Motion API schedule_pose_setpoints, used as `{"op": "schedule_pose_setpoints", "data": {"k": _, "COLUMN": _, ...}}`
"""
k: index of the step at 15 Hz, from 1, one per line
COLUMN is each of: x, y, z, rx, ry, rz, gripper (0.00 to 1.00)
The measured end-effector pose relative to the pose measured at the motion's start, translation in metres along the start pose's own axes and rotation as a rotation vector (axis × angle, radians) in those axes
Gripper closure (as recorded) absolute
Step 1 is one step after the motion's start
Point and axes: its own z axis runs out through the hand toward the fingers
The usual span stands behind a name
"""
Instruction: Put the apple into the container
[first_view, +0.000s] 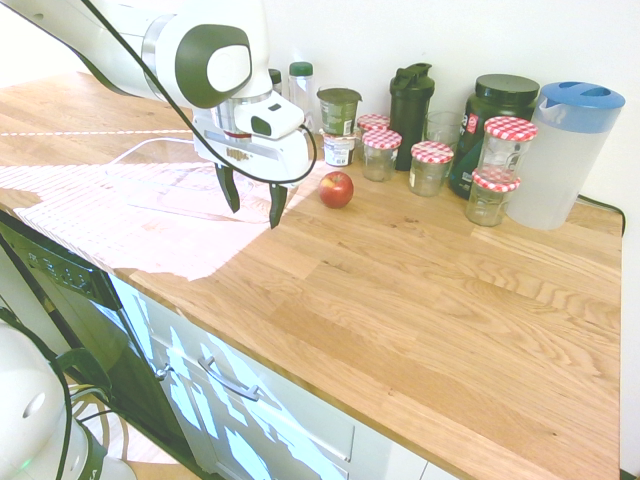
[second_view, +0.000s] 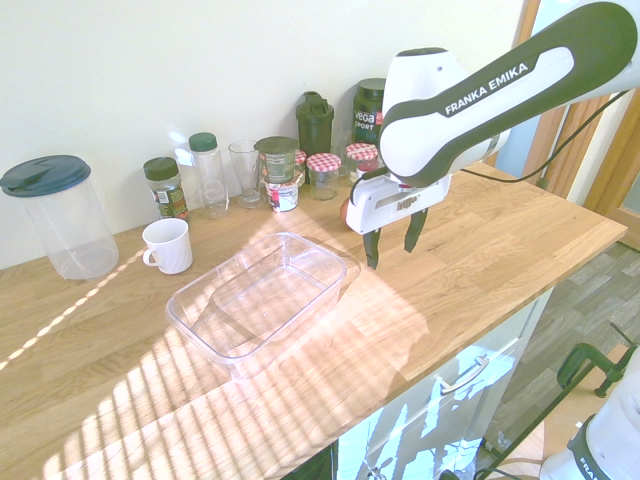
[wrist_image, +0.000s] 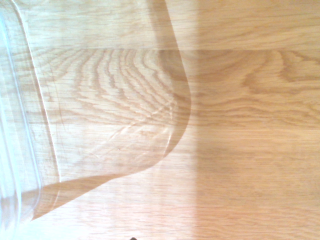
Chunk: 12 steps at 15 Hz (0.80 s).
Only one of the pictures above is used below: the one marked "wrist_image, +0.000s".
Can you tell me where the clear plastic container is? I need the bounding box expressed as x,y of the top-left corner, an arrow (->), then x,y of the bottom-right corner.
0,0 -> 62,237

